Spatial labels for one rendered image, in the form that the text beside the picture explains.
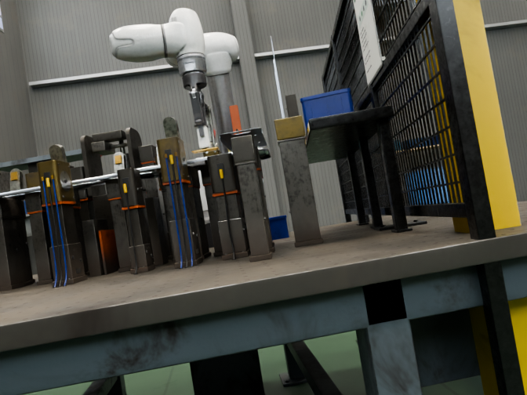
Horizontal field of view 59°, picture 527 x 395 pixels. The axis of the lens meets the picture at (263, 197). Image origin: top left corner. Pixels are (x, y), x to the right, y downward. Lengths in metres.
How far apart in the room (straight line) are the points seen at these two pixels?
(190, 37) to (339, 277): 1.00
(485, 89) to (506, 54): 10.64
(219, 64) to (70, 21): 8.48
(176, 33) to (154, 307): 0.99
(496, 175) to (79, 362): 0.83
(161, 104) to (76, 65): 1.80
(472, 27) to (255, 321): 0.71
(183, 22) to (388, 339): 1.12
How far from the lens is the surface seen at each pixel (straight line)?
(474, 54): 1.05
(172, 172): 1.25
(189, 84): 1.51
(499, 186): 1.02
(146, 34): 1.54
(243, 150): 1.07
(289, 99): 1.65
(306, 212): 1.30
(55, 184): 1.40
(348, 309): 0.83
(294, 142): 1.31
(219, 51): 2.11
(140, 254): 1.33
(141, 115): 9.61
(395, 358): 0.87
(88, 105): 9.87
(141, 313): 0.76
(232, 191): 1.24
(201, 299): 0.75
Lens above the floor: 0.80
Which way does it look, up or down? 2 degrees up
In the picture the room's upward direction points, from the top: 9 degrees counter-clockwise
